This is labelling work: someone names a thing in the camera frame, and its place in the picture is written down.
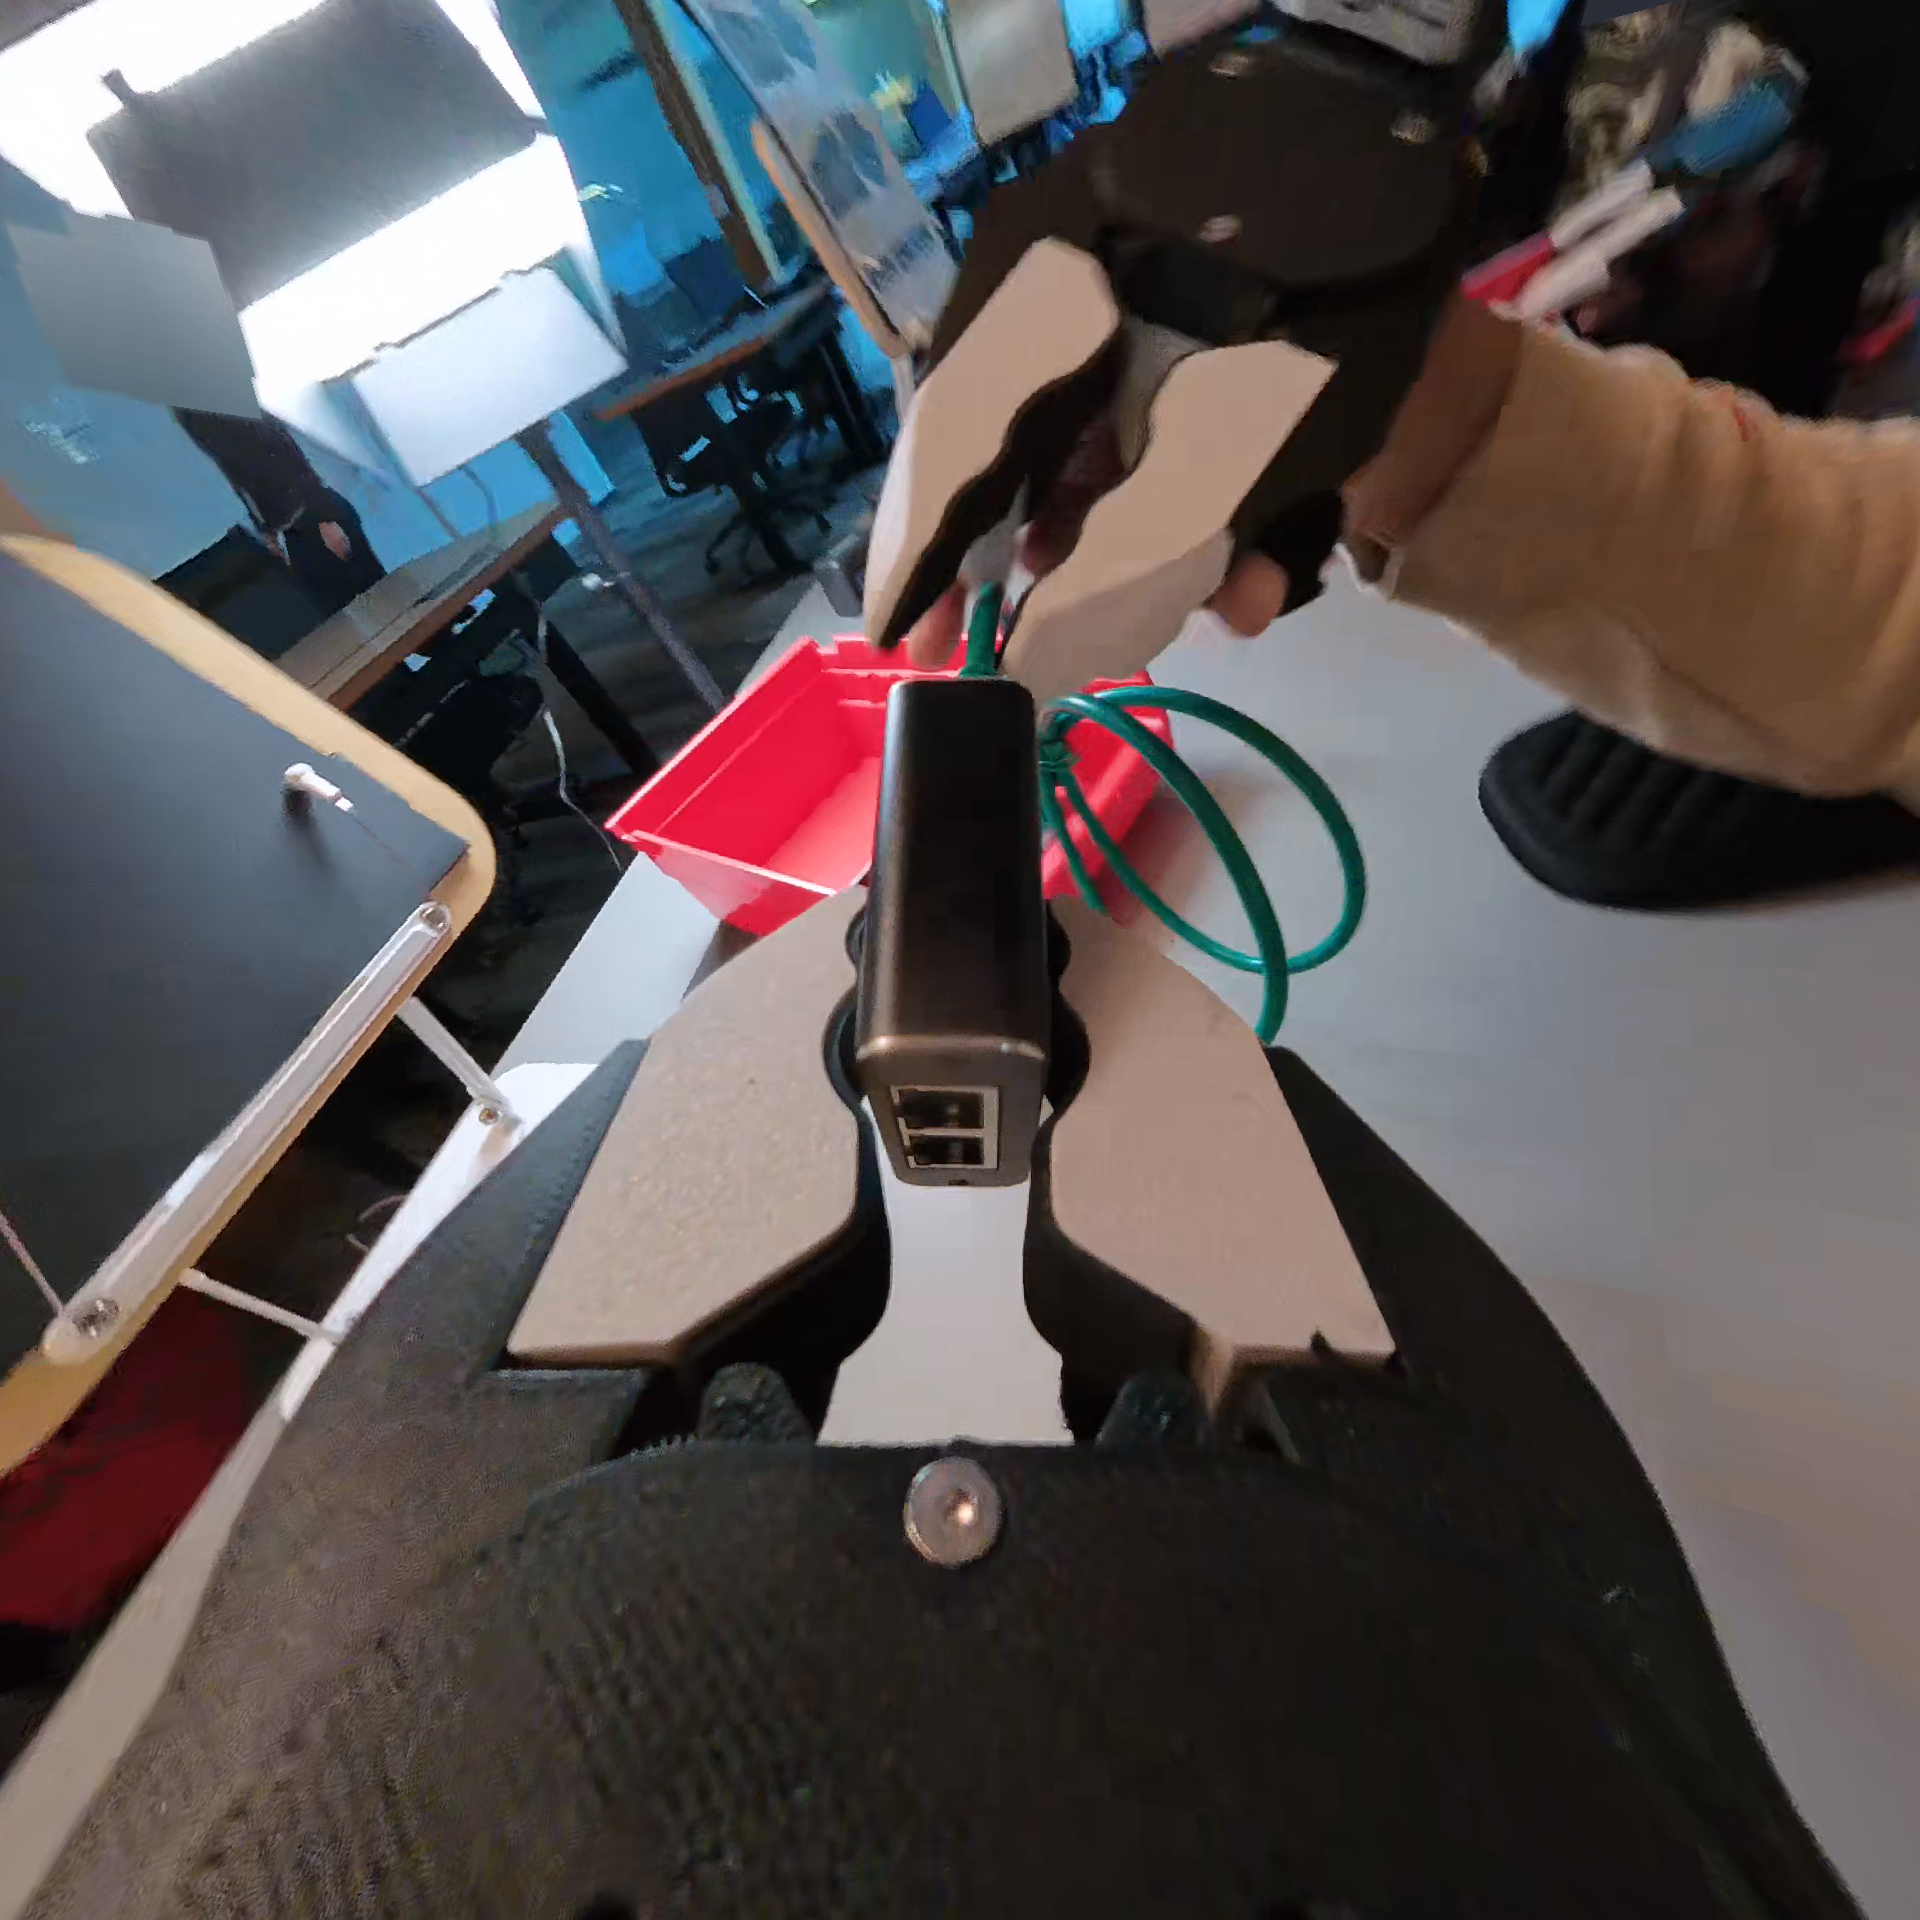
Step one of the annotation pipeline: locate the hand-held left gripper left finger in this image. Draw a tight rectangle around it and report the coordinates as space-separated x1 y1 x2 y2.
506 887 870 1371

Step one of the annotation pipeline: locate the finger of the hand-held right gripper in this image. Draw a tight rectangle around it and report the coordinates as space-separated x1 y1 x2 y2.
1008 341 1343 701
862 240 1128 650

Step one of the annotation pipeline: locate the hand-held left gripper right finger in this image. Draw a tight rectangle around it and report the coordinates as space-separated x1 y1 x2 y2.
1031 897 1399 1413

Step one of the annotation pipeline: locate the green ethernet cable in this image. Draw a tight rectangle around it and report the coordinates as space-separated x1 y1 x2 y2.
961 578 1373 1047

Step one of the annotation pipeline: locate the red plastic bin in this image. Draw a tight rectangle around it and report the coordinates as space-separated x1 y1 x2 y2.
609 635 1176 939

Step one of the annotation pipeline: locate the black ethernet adapter box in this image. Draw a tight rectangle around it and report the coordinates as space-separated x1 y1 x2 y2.
852 681 1051 1192

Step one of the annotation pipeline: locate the person's right forearm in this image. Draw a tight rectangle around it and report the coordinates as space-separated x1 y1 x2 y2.
1348 320 1920 801

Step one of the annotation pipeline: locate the person's right hand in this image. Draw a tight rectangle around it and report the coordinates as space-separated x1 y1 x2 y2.
907 292 1521 670

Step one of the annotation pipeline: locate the black office chair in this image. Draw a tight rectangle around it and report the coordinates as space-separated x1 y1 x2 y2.
637 377 836 583

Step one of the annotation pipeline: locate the red and white marker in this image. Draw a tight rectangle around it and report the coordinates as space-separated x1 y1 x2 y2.
1461 164 1663 297
1507 191 1692 320

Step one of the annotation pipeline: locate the light stand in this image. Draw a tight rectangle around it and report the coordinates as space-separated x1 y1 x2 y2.
516 424 732 714

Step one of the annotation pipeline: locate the white softbox panel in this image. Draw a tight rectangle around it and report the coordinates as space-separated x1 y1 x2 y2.
321 248 634 490

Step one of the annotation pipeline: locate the background desk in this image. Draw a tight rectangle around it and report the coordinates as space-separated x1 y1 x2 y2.
278 499 571 708

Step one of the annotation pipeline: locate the wooden rimmed board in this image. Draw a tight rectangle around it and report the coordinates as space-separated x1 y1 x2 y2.
0 533 500 1475

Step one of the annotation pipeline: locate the black textured pad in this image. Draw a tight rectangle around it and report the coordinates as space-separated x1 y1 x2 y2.
1475 713 1920 912

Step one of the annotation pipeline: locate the red fabric object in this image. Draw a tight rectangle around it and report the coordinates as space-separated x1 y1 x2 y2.
0 1303 291 1641

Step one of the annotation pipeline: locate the dark softbox panel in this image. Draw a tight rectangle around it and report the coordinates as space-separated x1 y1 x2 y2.
87 31 543 312

